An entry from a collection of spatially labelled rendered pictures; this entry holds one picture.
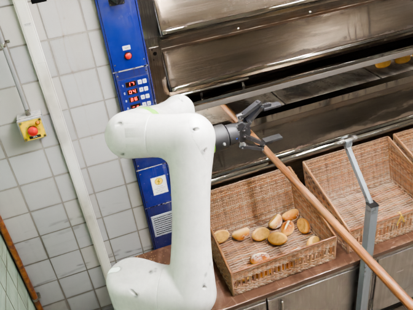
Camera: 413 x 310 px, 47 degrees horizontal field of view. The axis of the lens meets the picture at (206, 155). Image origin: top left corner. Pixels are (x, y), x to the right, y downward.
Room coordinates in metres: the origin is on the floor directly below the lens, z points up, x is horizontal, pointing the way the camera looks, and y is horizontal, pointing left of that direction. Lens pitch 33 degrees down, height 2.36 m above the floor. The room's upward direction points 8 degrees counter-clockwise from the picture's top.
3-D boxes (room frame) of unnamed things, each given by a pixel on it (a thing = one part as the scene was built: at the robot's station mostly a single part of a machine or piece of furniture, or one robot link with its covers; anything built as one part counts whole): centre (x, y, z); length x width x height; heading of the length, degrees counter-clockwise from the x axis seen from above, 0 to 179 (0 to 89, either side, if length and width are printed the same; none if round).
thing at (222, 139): (1.43, -0.05, 1.49); 0.12 x 0.06 x 0.09; 16
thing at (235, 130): (1.44, -0.12, 1.48); 0.09 x 0.07 x 0.08; 106
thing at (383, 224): (1.94, -0.84, 0.72); 0.56 x 0.49 x 0.28; 105
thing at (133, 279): (0.88, 0.23, 1.36); 0.16 x 0.13 x 0.19; 73
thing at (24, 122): (1.76, 0.70, 1.46); 0.10 x 0.07 x 0.10; 105
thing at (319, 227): (1.78, -0.24, 0.72); 0.56 x 0.49 x 0.28; 105
